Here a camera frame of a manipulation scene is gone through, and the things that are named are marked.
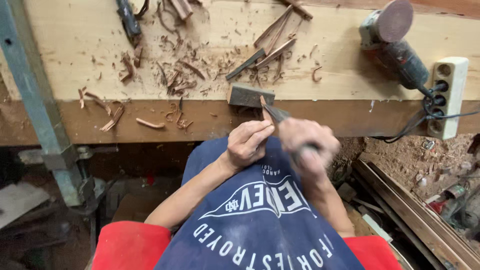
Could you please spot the person's left hand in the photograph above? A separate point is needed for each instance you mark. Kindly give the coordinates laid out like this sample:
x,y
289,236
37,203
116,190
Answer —
x,y
243,144

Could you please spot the person's right hand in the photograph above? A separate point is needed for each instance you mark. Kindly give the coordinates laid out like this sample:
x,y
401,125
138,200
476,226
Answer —
x,y
305,137

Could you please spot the person's right fingers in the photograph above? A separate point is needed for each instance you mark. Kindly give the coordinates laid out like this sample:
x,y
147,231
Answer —
x,y
313,159

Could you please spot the person's left fingers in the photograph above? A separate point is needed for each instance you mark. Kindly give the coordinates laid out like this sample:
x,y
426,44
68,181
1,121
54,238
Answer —
x,y
260,131

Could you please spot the small reddish wood piece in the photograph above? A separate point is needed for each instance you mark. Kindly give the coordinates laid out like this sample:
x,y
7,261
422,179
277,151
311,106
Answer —
x,y
268,119

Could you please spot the grey rectangular wooden block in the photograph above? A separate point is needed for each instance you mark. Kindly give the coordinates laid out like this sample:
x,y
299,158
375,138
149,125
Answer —
x,y
249,95

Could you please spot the dark grey wood stick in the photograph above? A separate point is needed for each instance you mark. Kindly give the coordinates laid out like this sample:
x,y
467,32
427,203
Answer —
x,y
245,64

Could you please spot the broad reddish wood splint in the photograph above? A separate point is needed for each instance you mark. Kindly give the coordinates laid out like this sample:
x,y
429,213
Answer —
x,y
276,53

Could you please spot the blue printed shirt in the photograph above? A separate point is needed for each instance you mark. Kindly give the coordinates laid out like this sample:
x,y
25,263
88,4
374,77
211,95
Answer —
x,y
255,225

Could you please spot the thin reddish wood splint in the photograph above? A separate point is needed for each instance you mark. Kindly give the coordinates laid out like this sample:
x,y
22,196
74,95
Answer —
x,y
277,35

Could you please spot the scatter of wood shavings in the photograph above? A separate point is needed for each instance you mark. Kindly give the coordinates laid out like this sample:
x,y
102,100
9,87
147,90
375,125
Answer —
x,y
180,75

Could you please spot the long light wood splint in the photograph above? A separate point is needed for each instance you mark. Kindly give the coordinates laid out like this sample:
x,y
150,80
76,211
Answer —
x,y
273,27

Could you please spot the curved pale wood shaving strip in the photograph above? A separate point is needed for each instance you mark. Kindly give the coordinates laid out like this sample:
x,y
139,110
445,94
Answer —
x,y
150,123

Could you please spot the stack of long wooden planks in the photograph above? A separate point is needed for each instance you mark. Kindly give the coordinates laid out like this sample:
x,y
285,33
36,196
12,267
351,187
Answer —
x,y
416,221

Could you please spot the brown wood stick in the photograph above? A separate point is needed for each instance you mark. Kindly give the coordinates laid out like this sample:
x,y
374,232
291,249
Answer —
x,y
300,8

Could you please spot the grey angle grinder with disc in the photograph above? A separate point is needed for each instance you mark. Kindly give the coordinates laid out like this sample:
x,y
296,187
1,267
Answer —
x,y
397,48

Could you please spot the heap of floor debris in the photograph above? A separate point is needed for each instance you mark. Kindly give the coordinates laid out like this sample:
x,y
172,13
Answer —
x,y
453,191

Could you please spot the pale wood sticks bundle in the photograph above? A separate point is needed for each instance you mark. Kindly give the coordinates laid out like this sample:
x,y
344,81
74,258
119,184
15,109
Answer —
x,y
182,8

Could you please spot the splintered wood sliver bundle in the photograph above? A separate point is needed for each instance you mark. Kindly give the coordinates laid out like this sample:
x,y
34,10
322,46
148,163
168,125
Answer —
x,y
113,120

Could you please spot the white power strip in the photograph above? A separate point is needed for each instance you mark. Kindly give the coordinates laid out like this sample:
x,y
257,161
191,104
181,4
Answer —
x,y
450,93

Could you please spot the red shorts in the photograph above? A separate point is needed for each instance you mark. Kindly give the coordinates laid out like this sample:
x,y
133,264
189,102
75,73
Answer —
x,y
127,245

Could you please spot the blue-grey metal bar clamp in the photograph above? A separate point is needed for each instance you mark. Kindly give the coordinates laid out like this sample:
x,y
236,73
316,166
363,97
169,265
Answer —
x,y
32,93

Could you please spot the pale flat board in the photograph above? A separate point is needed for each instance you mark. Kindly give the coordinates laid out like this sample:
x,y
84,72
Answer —
x,y
20,200

